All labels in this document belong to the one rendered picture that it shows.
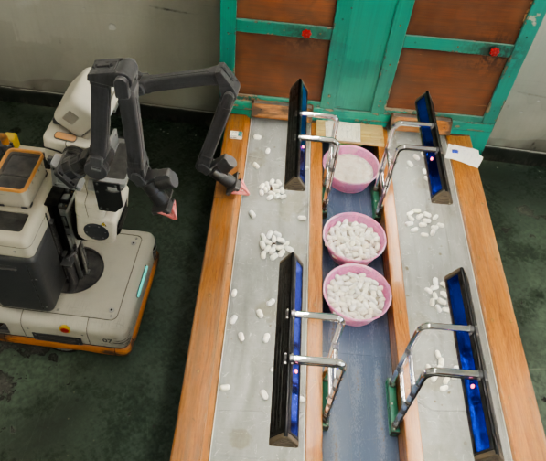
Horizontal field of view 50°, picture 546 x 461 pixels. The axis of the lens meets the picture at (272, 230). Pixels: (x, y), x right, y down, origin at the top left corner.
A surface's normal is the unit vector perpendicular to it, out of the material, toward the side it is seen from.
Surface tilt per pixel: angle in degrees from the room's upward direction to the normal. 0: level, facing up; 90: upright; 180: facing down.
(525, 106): 90
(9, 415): 0
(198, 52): 90
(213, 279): 0
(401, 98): 90
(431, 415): 0
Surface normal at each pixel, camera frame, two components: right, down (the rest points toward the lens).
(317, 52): -0.06, 0.75
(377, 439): 0.07, -0.65
